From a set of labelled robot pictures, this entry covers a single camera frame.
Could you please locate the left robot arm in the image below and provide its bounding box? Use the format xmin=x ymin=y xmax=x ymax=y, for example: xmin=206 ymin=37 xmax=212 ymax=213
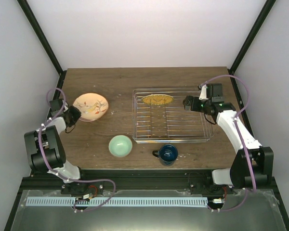
xmin=24 ymin=106 xmax=89 ymax=194

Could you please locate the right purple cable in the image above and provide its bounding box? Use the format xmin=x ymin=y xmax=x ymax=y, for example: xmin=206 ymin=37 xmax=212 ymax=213
xmin=197 ymin=74 xmax=258 ymax=213

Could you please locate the light blue slotted strip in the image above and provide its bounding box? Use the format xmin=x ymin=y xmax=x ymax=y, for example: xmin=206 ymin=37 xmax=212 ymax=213
xmin=26 ymin=197 xmax=208 ymax=207

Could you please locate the purple cable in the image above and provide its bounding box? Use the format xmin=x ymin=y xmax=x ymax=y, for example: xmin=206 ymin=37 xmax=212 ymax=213
xmin=197 ymin=74 xmax=258 ymax=213
xmin=38 ymin=87 xmax=117 ymax=213

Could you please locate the right black frame post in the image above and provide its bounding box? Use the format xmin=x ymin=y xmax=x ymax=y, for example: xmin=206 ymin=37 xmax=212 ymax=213
xmin=230 ymin=0 xmax=276 ymax=73

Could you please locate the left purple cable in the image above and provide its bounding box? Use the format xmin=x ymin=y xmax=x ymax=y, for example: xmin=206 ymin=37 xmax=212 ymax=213
xmin=38 ymin=87 xmax=117 ymax=213

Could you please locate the metal front panel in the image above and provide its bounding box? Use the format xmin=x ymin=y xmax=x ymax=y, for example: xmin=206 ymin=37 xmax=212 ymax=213
xmin=11 ymin=190 xmax=286 ymax=231

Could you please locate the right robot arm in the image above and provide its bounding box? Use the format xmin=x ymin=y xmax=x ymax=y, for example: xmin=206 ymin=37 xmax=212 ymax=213
xmin=183 ymin=96 xmax=274 ymax=194

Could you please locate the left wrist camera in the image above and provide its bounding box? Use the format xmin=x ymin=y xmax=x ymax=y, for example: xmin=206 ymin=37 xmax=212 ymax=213
xmin=49 ymin=99 xmax=66 ymax=117

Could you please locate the chrome wire dish rack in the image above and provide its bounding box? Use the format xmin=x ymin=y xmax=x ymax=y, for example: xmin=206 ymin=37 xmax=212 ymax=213
xmin=132 ymin=88 xmax=214 ymax=143

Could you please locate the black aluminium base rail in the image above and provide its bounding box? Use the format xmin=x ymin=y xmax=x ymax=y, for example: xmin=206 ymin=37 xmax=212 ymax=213
xmin=21 ymin=169 xmax=234 ymax=195

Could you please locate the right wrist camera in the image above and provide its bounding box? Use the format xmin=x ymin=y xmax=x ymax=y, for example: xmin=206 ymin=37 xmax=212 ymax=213
xmin=199 ymin=83 xmax=224 ymax=103

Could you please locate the left black frame post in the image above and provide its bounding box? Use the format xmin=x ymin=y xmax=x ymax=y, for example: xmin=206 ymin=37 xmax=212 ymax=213
xmin=17 ymin=0 xmax=64 ymax=75

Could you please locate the black frame post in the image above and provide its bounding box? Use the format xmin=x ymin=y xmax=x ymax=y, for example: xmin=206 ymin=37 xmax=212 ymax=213
xmin=230 ymin=0 xmax=276 ymax=73
xmin=17 ymin=0 xmax=64 ymax=75

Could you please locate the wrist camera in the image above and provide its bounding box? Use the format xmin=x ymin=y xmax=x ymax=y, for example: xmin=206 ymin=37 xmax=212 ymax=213
xmin=199 ymin=83 xmax=224 ymax=103
xmin=49 ymin=99 xmax=66 ymax=117

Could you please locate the dark blue mug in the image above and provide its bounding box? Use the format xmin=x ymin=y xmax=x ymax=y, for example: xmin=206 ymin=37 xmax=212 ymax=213
xmin=152 ymin=144 xmax=179 ymax=166

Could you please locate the mint green bowl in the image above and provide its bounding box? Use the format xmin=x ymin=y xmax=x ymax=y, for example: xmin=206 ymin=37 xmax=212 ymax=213
xmin=108 ymin=135 xmax=132 ymax=157

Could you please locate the pink plate with bird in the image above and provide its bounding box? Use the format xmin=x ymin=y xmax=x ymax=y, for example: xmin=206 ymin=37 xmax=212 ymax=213
xmin=73 ymin=93 xmax=109 ymax=122

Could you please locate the woven bamboo-pattern plate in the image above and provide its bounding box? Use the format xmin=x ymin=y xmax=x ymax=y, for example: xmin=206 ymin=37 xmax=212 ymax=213
xmin=141 ymin=94 xmax=174 ymax=105

